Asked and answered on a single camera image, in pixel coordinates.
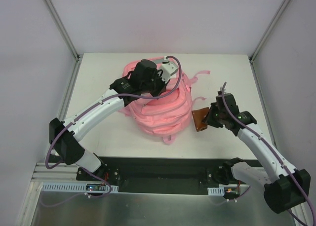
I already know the brown leather wallet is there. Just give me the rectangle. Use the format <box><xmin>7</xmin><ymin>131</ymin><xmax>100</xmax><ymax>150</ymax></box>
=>
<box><xmin>192</xmin><ymin>108</ymin><xmax>209</xmax><ymax>132</ymax></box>

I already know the pink student backpack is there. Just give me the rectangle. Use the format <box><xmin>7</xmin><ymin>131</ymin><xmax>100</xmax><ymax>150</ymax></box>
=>
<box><xmin>119</xmin><ymin>70</ymin><xmax>210</xmax><ymax>145</ymax></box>

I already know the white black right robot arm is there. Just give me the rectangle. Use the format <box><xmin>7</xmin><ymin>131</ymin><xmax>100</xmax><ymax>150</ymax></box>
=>
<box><xmin>202</xmin><ymin>91</ymin><xmax>311</xmax><ymax>214</ymax></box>

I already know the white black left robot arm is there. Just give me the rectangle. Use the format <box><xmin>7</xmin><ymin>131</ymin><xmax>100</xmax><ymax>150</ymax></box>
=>
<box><xmin>49</xmin><ymin>58</ymin><xmax>178</xmax><ymax>181</ymax></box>

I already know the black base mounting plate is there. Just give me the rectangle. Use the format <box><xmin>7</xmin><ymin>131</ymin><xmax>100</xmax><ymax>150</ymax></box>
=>
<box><xmin>46</xmin><ymin>154</ymin><xmax>283</xmax><ymax>195</ymax></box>

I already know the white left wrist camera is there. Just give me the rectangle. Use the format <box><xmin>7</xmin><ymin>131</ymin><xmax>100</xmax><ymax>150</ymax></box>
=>
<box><xmin>158</xmin><ymin>59</ymin><xmax>178</xmax><ymax>84</ymax></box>

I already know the small white cable duct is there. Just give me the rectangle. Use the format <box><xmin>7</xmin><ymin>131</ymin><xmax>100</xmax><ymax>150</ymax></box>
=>
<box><xmin>207</xmin><ymin>187</ymin><xmax>225</xmax><ymax>196</ymax></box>

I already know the right aluminium frame post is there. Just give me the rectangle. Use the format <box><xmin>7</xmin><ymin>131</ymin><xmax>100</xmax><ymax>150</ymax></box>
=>
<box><xmin>249</xmin><ymin>0</ymin><xmax>292</xmax><ymax>64</ymax></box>

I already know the aluminium frame rail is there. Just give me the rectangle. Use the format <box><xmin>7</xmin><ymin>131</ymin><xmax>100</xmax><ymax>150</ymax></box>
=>
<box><xmin>37</xmin><ymin>0</ymin><xmax>82</xmax><ymax>61</ymax></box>

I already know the white slotted cable duct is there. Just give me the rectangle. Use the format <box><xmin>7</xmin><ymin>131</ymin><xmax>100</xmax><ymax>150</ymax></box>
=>
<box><xmin>42</xmin><ymin>183</ymin><xmax>110</xmax><ymax>193</ymax></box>

